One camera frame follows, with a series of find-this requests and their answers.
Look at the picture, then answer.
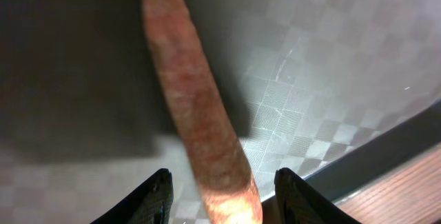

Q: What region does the dark brown serving tray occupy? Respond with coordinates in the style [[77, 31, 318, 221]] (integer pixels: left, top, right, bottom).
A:
[[1, 0, 440, 223]]

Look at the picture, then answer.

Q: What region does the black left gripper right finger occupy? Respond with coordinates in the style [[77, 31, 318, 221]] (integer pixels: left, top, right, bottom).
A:
[[274, 167, 360, 224]]

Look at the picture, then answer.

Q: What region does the orange carrot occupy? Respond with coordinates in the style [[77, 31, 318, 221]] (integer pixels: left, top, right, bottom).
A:
[[142, 0, 263, 223]]

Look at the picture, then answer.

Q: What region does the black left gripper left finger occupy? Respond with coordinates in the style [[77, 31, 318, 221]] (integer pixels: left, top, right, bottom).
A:
[[91, 168, 174, 224]]

